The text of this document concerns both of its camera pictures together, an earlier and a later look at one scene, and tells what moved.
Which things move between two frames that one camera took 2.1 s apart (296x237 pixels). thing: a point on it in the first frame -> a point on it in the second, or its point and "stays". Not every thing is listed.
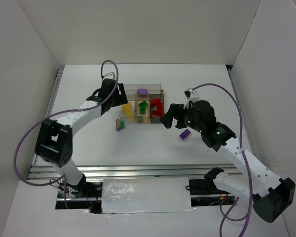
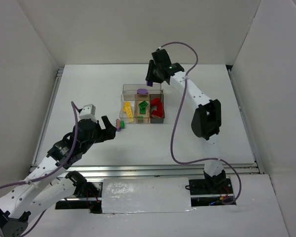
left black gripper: [120, 95] -> [102, 131]
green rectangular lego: [142, 110] stays
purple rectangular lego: [185, 134] -> [149, 83]
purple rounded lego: [142, 91] stays
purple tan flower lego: [118, 125] stays
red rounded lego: [156, 101] stays
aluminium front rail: [47, 173] stays
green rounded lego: [142, 105] stays
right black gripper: [178, 117] -> [151, 73]
